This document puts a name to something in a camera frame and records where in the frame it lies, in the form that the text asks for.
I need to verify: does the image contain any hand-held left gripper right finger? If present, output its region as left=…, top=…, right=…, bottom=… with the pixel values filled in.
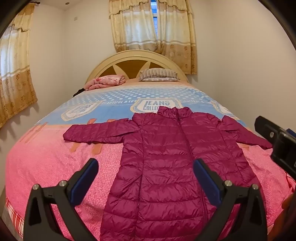
left=193, top=159, right=268, bottom=241

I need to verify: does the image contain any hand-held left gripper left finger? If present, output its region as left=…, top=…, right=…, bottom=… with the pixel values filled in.
left=23, top=158, right=99, bottom=241

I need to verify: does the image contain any magenta puffer jacket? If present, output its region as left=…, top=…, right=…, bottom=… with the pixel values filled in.
left=63, top=106, right=273, bottom=241

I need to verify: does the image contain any person's right forearm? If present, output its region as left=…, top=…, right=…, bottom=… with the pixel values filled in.
left=282, top=192, right=296, bottom=241

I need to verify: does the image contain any pink and blue printed blanket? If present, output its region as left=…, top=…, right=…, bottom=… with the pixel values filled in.
left=5, top=82, right=296, bottom=241

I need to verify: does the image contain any red plaid bed sheet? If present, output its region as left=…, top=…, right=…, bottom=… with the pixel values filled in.
left=5, top=197, right=25, bottom=233

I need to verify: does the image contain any folded pink floral quilt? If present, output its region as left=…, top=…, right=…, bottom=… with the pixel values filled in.
left=84, top=75, right=126, bottom=91

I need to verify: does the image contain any beige floral curtain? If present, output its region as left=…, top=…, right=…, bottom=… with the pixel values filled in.
left=109, top=0, right=160, bottom=53
left=155, top=0, right=198, bottom=75
left=0, top=4, right=38, bottom=129

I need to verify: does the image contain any striped ruffled pillow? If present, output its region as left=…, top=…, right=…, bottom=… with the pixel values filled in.
left=138, top=68, right=181, bottom=82

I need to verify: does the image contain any cream arched bed headboard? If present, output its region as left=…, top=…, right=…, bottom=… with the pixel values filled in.
left=85, top=49, right=189, bottom=85

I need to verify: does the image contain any window with blue grille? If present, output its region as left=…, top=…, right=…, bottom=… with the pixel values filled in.
left=150, top=0, right=159, bottom=39

